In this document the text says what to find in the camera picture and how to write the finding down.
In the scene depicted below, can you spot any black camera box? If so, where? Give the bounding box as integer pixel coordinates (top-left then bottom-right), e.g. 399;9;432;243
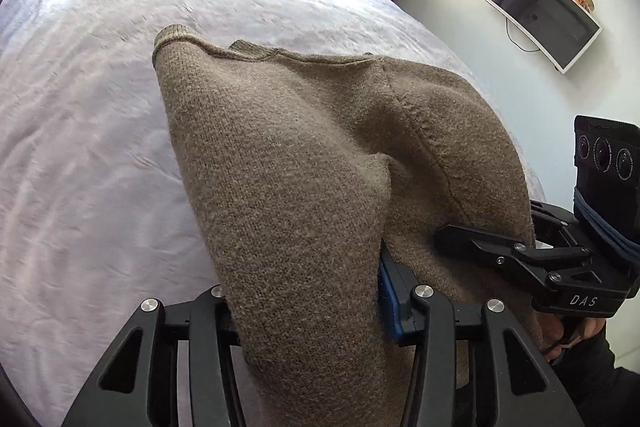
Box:
574;115;639;262

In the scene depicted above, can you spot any lavender quilted bedspread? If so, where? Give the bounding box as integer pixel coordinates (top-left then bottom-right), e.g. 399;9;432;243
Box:
0;0;547;427

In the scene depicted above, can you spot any olive brown knit sweater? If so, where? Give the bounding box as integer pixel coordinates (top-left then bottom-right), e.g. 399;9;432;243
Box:
152;25;541;426

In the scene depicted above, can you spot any wall mounted curved television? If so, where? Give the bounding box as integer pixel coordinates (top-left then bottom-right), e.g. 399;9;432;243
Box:
484;0;602;74

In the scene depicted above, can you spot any person's right hand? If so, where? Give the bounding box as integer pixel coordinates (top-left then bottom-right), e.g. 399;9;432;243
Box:
536;312;606;362

